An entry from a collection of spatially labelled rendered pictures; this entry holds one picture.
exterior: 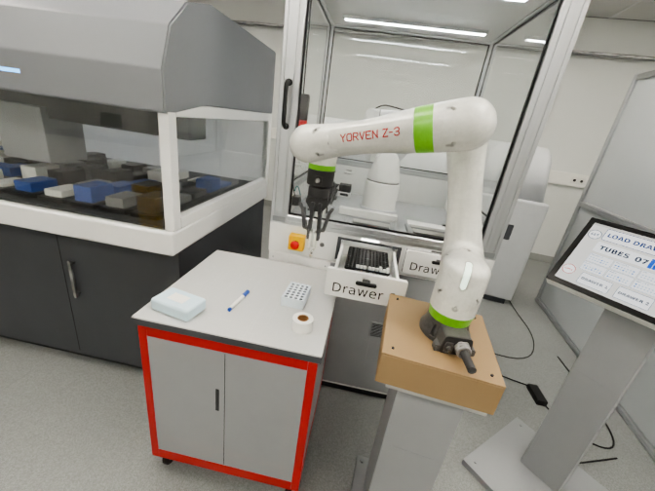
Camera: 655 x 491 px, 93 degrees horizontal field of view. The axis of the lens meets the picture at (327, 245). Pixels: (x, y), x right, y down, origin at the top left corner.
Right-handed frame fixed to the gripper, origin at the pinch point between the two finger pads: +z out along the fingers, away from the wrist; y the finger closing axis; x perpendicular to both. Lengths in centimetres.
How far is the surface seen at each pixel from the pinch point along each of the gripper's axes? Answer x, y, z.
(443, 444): -32, 55, 47
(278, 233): 26.3, -21.6, 10.7
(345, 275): -6.1, 14.6, 8.6
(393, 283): -5.5, 31.8, 8.4
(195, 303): -26.9, -31.2, 19.5
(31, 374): -9, -136, 100
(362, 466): -10, 37, 98
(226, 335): -33.2, -16.9, 23.8
